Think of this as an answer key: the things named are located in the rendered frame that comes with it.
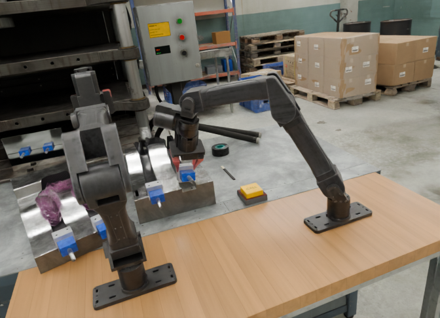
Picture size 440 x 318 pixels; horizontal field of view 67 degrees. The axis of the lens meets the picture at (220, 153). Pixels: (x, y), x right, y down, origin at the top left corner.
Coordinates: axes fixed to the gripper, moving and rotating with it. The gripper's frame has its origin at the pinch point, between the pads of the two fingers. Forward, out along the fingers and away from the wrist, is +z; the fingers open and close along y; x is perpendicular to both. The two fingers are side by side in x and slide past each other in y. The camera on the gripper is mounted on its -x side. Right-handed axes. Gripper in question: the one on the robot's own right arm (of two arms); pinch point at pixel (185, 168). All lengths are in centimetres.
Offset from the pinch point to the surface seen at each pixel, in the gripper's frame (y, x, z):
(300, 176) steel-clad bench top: -44.1, 2.2, 8.9
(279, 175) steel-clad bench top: -37.7, -2.1, 11.4
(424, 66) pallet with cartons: -425, -272, 108
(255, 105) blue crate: -174, -291, 175
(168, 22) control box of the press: -10, -95, -12
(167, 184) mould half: 5.4, -0.7, 7.3
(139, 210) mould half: 15.4, 6.3, 10.3
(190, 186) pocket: -2.1, 0.5, 8.6
